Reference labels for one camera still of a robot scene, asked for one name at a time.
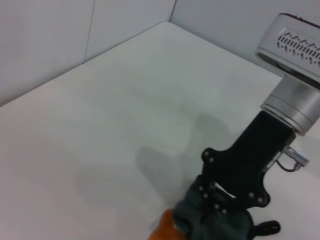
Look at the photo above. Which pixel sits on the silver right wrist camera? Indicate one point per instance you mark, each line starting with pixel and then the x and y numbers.
pixel 290 42

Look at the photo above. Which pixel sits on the dark blue rag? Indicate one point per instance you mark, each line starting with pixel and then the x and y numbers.
pixel 225 227

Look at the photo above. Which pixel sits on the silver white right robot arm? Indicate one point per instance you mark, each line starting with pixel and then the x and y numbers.
pixel 292 105

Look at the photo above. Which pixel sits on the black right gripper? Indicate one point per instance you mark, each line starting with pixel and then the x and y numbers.
pixel 245 165

